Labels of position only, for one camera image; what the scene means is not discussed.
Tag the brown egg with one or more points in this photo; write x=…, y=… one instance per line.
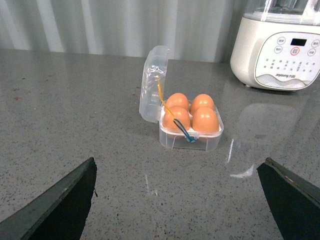
x=180, y=114
x=178, y=99
x=201, y=100
x=205, y=120

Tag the white Joyoung blender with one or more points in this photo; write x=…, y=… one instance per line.
x=278, y=45

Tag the yellow rubber band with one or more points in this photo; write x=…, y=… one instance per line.
x=162, y=99

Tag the blue rubber band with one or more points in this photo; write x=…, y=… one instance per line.
x=180, y=126

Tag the clear plastic egg box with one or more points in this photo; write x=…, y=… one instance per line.
x=152, y=110

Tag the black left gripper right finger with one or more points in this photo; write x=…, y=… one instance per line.
x=293, y=201

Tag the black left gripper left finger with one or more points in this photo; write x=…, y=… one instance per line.
x=59, y=213

